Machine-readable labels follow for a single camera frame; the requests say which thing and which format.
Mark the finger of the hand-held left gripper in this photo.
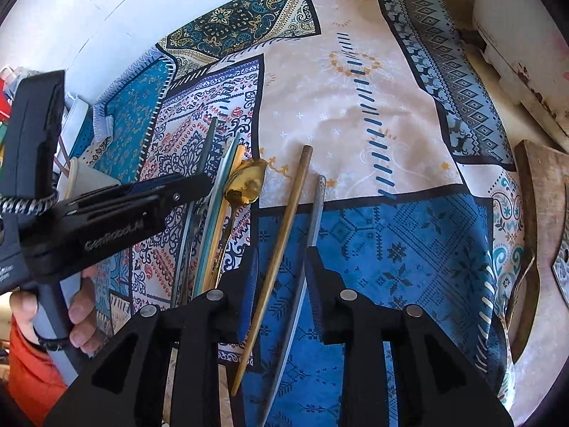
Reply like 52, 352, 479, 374
55, 177, 215, 221
127, 172, 213, 191

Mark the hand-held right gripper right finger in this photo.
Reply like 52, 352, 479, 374
304, 247, 516, 427

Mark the grey metal chopstick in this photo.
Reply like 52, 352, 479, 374
260, 175, 327, 427

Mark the white utensil cup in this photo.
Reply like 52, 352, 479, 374
55, 158, 123, 203

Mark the patterned blue tablecloth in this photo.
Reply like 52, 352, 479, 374
67, 0, 527, 427

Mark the person's left forearm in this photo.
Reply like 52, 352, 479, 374
6, 320, 69, 425

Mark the white rice cooker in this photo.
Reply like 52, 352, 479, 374
471, 0, 569, 136

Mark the metal fork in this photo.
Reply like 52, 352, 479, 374
175, 117, 218, 309

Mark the person's left hand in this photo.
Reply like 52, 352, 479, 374
9, 264, 105, 359

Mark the teal chopstick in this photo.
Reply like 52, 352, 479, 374
198, 140, 243, 296
192, 131, 241, 295

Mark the gold spoon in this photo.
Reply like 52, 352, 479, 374
212, 158, 267, 286

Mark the braided black white cable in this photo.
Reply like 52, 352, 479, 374
0, 190, 59, 216

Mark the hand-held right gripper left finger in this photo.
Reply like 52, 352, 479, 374
44, 247, 260, 427

